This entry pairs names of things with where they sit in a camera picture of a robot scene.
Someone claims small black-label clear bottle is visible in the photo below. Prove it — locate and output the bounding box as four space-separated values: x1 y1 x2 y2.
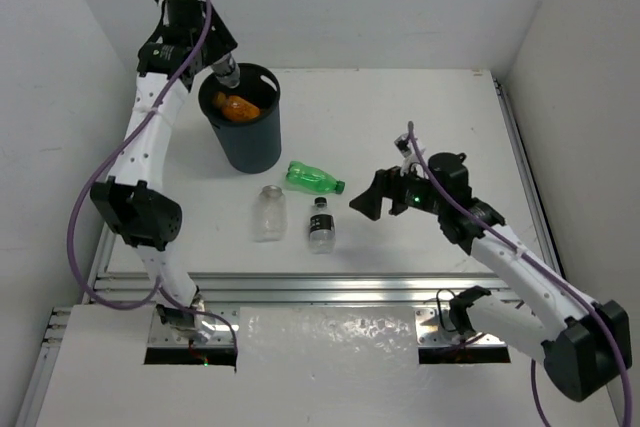
308 197 336 254

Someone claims clear Pepsi-label bottle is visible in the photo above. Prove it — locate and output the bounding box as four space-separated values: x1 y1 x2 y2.
211 53 241 89

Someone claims black plastic bin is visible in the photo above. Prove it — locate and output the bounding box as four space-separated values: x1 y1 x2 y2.
198 63 282 174

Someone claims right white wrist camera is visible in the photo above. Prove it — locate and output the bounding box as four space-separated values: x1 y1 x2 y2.
394 133 425 174

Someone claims clear wide-mouth plastic jar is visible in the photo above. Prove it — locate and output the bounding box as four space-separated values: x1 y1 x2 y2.
253 185 288 242

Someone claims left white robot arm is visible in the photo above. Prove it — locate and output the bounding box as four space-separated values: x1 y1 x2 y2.
90 0 240 345

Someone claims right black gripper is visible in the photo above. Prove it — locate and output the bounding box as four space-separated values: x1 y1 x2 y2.
349 157 445 220

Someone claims aluminium front rail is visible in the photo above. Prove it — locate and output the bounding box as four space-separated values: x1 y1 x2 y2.
84 271 526 306

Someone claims white front cover panel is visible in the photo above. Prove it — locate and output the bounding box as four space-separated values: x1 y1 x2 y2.
38 305 617 426

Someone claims orange juice bottle patterned label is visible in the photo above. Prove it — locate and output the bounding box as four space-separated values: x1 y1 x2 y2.
212 92 261 123

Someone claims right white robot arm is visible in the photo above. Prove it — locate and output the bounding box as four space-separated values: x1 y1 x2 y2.
349 152 632 402

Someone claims green plastic bottle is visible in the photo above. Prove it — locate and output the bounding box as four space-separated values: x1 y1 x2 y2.
285 161 345 194

